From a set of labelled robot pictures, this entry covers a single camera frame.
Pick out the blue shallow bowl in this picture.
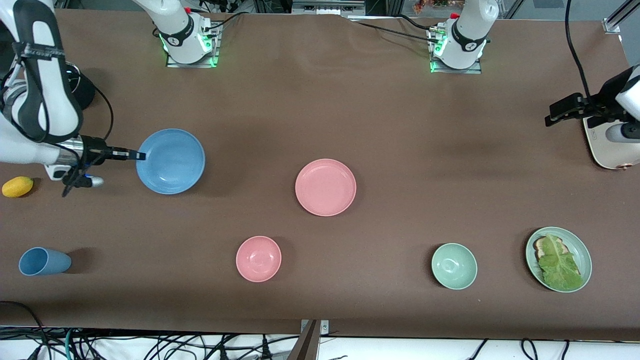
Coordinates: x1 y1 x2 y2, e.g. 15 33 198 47
135 128 206 195

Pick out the pink shallow bowl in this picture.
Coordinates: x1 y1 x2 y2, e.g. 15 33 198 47
295 158 357 217

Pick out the beige toaster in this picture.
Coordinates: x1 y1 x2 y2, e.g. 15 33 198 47
583 116 640 171

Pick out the glass lid blue knob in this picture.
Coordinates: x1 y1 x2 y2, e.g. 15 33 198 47
64 63 82 94

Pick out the yellow lemon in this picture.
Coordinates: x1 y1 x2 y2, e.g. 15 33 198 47
1 176 35 198

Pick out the blue plastic cup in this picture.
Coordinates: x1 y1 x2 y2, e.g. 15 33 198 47
18 247 72 277

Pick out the toasted bread slice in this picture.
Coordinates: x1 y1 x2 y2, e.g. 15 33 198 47
533 236 569 261

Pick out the green plate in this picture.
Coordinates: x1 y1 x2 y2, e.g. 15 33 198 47
525 226 593 293

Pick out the green lettuce leaf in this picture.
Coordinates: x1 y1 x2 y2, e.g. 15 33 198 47
537 234 584 291

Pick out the small pink deep bowl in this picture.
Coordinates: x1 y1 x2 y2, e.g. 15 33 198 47
235 235 282 283

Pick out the small green deep bowl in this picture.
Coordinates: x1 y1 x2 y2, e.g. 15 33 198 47
431 243 478 291

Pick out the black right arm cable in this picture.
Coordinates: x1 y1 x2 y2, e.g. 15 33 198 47
80 84 115 151

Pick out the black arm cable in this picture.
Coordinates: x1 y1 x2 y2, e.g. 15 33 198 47
80 84 115 151
565 0 602 101

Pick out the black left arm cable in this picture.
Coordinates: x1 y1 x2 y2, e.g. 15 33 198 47
565 0 602 101

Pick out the black saucepan blue handle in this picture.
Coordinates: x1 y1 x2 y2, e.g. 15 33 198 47
65 62 96 111

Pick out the aluminium frame profile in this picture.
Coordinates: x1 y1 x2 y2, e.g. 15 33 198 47
602 0 640 34

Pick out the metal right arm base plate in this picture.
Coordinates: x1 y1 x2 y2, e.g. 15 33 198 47
166 22 221 68

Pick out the black right base cable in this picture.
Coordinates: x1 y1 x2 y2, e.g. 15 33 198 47
201 11 251 33

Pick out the black base cable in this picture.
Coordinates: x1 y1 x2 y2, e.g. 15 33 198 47
201 11 251 33
399 14 437 32
357 21 443 44

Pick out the black left base cable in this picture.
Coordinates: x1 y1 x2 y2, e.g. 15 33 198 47
399 14 437 32
357 21 443 44

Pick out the black floor cable loop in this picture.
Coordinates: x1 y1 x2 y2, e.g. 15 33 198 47
0 300 48 360

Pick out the aluminium post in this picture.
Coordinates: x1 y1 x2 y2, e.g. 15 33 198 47
287 319 321 360

